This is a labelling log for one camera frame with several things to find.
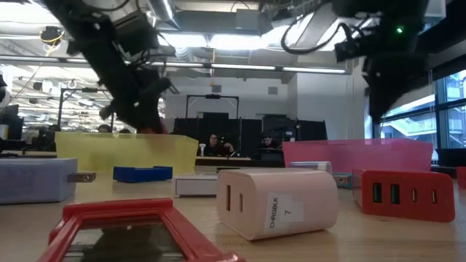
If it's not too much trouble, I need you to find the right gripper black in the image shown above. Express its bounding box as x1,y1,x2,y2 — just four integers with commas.
362,50,430,123

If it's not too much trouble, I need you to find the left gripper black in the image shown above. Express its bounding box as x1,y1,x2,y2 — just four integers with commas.
82,53,172,134

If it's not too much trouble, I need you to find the blue rectangular case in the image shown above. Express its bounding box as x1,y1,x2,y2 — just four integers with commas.
112,165,174,184

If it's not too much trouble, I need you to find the white box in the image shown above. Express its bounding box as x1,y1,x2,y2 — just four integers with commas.
171,173,219,199

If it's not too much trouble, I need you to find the lavender four-port charger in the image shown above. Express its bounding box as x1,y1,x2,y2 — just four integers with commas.
288,160,333,174

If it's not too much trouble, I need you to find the red four-port charger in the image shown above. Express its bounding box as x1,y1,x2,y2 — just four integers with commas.
352,167,457,223

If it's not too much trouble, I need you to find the lavender wall charger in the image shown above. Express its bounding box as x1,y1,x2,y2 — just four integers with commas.
0,156,97,205

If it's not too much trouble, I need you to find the pink labelled charger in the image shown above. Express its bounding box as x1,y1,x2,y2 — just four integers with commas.
216,167,340,242

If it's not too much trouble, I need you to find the red translucent bin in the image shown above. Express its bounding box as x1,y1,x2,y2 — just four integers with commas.
282,137,434,174

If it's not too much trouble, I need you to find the yellow translucent bin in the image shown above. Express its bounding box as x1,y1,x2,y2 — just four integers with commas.
54,130,200,175

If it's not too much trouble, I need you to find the black rig stand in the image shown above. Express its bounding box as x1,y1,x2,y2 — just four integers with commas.
57,86,114,132

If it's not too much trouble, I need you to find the teal case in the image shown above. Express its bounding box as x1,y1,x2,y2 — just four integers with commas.
332,172,354,190

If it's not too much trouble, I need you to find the black monitor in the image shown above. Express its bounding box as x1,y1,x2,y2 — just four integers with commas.
435,148,466,168
0,104,25,141

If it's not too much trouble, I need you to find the red framed case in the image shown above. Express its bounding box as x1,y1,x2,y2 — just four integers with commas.
35,196,249,262

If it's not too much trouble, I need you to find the ceiling light strip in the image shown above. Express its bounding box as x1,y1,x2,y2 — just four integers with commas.
0,54,353,76

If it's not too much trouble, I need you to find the grey ceiling box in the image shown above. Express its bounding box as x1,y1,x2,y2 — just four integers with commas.
234,9,261,32

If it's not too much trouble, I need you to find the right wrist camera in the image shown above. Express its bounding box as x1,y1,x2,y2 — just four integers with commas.
333,39,369,63

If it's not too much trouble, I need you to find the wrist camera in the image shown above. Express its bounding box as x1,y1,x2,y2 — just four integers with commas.
108,9,161,57
333,39,369,63

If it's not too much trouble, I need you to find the black gantry frame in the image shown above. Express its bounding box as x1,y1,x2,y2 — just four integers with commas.
185,93,240,119

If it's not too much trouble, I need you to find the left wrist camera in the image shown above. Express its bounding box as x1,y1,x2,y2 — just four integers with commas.
108,9,161,57

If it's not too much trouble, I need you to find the black partition wall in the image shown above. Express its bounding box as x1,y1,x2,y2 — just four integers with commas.
173,111,328,158

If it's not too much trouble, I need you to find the round silver duct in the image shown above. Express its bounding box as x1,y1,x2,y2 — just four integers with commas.
147,0,180,31

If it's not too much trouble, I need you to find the ceiling reel yellow cable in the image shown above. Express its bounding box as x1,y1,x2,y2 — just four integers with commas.
39,25,67,56

